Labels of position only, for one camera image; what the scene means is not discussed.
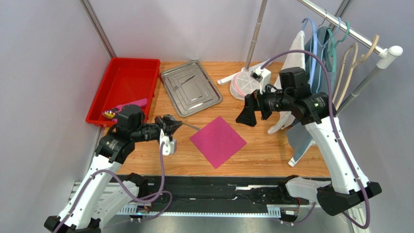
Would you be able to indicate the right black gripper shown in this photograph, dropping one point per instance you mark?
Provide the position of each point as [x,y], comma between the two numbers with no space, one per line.
[255,105]

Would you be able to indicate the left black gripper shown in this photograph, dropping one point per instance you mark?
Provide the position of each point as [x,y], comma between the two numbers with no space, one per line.
[169,126]

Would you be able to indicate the silver fork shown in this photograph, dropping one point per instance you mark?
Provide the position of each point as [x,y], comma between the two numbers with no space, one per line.
[176,87]

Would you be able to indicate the silver spoon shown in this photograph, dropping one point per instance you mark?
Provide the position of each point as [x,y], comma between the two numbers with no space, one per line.
[191,126]

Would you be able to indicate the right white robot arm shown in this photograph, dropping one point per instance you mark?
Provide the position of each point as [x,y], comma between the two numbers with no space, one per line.
[323,129]

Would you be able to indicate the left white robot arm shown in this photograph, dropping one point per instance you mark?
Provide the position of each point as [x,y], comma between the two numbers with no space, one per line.
[102,193]

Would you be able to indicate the magenta paper napkin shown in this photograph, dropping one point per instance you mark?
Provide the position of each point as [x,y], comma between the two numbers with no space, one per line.
[218,142]

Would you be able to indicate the white round mesh container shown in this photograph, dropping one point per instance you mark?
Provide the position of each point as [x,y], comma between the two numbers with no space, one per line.
[243,84]

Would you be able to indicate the stainless steel tray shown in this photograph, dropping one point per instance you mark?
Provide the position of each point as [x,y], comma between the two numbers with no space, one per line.
[197,94]

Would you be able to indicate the pink and black tool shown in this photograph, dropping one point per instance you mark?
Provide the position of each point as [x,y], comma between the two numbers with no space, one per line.
[112,113]

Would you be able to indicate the red plastic bin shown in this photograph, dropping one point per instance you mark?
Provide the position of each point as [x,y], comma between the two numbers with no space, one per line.
[125,80]

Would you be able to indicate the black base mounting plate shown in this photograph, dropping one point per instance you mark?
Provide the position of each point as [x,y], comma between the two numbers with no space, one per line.
[222,195]

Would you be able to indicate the blue clothes hanger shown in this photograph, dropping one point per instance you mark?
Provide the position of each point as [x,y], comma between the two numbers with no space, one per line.
[318,80]

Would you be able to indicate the green clothes hanger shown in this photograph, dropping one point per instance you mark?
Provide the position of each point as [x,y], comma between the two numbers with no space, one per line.
[331,45]

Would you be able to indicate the beige clothes hanger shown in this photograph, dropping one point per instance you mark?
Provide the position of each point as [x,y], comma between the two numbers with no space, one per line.
[342,82]
[364,57]

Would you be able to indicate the aluminium rail frame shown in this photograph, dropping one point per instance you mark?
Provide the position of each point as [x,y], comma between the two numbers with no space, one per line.
[102,194]

